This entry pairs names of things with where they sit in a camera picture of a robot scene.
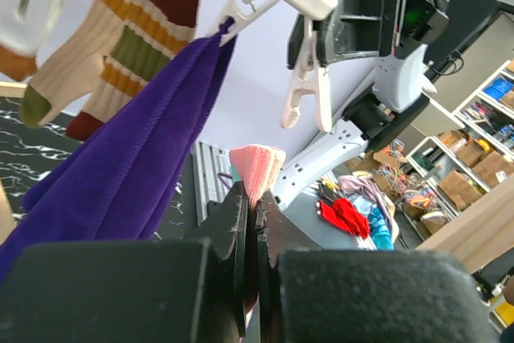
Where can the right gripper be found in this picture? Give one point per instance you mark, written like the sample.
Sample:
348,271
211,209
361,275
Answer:
372,28

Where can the orange sock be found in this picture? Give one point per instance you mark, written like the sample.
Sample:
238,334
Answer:
15,66

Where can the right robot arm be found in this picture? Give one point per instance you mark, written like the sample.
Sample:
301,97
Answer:
372,116

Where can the pink dotted sock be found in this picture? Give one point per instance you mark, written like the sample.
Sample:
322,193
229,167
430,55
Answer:
258,167

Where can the purple sock pair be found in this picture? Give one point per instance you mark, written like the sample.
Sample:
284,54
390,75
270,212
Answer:
118,183

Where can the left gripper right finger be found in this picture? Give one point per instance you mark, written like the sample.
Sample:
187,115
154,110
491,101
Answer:
310,294

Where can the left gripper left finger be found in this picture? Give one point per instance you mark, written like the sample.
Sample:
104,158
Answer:
188,290

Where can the red cloth pile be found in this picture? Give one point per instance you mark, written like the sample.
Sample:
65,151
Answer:
342,215

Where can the background storage shelves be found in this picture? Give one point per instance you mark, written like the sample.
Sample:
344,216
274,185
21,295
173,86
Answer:
465,152

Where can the striped beige sock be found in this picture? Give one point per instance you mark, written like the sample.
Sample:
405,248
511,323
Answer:
154,33
74,69

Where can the wooden clothes rack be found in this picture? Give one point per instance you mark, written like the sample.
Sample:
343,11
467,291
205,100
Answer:
14,182

